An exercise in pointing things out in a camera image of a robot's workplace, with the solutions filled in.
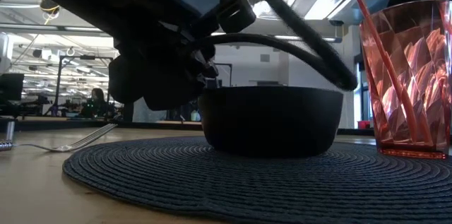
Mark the dark woven round placemat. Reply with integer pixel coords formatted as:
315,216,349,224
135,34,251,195
62,135,452,224

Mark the pink faceted plastic cup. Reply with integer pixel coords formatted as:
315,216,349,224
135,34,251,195
359,0,452,160

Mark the black background frame stand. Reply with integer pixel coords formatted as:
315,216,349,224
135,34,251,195
54,54,114,117

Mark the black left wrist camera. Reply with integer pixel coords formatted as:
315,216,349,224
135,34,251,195
216,0,257,35

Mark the person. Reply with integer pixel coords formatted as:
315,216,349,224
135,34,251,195
80,87,117,119

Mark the black bowl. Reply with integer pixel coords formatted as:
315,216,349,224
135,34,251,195
197,86,345,158

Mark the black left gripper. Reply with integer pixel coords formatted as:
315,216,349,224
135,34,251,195
107,22,220,112

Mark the black sleeved arm cable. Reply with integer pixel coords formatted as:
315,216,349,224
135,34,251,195
203,0,359,93

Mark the long ceiling light strip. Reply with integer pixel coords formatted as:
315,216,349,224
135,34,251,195
273,34,343,43

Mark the silver fork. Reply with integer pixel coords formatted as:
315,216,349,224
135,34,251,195
0,122,118,153

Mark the grey hanging cloth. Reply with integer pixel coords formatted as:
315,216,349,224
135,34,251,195
131,97,150,124

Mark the metal table post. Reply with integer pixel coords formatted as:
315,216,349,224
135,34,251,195
4,118,17,142

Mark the dark background monitor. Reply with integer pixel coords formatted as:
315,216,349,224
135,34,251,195
0,72,25,102

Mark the red drinking straw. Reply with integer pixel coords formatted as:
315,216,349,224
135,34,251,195
343,0,434,147

